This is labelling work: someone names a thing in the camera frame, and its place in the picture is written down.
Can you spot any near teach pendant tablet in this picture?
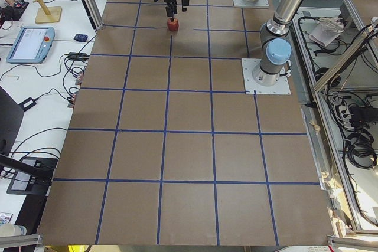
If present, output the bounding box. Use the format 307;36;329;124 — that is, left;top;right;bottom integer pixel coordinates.
6;27;55;64

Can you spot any small blue device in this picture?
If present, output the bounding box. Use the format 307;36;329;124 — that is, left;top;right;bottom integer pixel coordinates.
73;34;88;42

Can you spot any wooden mug tree stand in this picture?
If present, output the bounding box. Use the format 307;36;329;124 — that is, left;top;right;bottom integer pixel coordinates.
34;0;62;24

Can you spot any red yellow apple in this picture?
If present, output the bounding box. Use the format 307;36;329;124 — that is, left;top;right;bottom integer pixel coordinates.
167;18;180;32

